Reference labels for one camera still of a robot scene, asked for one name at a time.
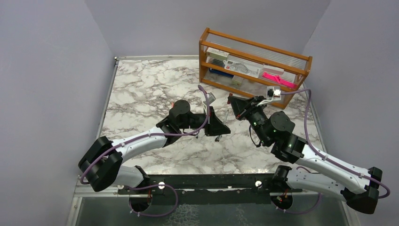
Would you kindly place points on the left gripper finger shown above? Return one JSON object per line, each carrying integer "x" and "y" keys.
{"x": 216, "y": 131}
{"x": 216, "y": 122}

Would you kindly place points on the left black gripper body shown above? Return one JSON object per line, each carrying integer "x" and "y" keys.
{"x": 209, "y": 128}

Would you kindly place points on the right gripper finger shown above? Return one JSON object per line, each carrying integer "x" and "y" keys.
{"x": 238, "y": 104}
{"x": 241, "y": 115}

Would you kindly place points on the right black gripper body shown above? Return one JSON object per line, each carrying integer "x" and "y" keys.
{"x": 255, "y": 112}

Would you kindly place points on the white board marker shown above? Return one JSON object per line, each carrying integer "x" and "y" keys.
{"x": 222, "y": 129}

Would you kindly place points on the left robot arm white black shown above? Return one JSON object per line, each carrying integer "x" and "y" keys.
{"x": 102, "y": 165}

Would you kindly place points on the small cream box lower shelf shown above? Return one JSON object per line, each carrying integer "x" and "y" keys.
{"x": 237, "y": 81}

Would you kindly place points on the white printed flat package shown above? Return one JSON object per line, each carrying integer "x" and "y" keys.
{"x": 242, "y": 66}

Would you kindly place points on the pink plastic item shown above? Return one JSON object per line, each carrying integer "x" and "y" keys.
{"x": 279, "y": 80}

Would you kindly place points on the wooden orange shelf rack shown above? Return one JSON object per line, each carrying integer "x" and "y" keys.
{"x": 297, "y": 67}

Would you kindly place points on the blue box lower shelf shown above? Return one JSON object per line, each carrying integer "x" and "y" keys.
{"x": 221, "y": 73}

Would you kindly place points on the white pink flat box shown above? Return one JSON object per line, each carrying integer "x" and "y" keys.
{"x": 273, "y": 70}

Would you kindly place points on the white box top shelf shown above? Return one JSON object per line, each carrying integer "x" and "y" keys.
{"x": 217, "y": 54}

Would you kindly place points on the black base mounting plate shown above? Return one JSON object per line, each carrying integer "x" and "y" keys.
{"x": 169, "y": 196}

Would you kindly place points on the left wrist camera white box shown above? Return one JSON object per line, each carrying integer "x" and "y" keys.
{"x": 210, "y": 98}

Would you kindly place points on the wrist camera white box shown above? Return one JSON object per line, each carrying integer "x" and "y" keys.
{"x": 210, "y": 98}
{"x": 273, "y": 93}

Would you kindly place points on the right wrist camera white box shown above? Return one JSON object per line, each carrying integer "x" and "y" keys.
{"x": 273, "y": 93}

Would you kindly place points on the aluminium frame rail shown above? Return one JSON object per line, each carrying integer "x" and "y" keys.
{"x": 258, "y": 183}

